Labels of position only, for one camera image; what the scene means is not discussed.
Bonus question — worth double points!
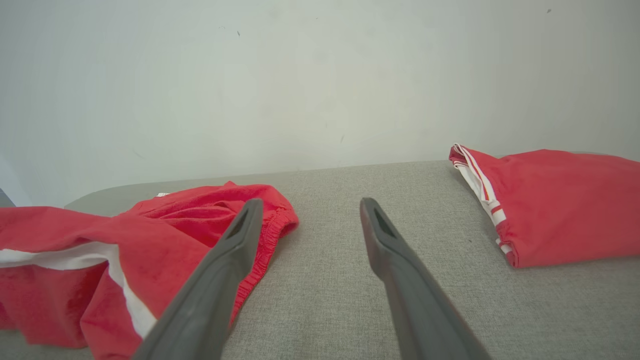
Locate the red shorts with white stripe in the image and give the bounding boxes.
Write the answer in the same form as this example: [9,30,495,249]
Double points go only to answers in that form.
[0,181,299,360]

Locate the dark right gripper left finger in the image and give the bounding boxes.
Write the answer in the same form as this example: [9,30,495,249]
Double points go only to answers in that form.
[131,198,264,360]

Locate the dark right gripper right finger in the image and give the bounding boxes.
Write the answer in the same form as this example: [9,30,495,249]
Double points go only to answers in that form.
[359,197,493,360]

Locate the red white number 23 jersey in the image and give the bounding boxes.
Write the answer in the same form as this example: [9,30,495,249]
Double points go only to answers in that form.
[448,143,640,269]

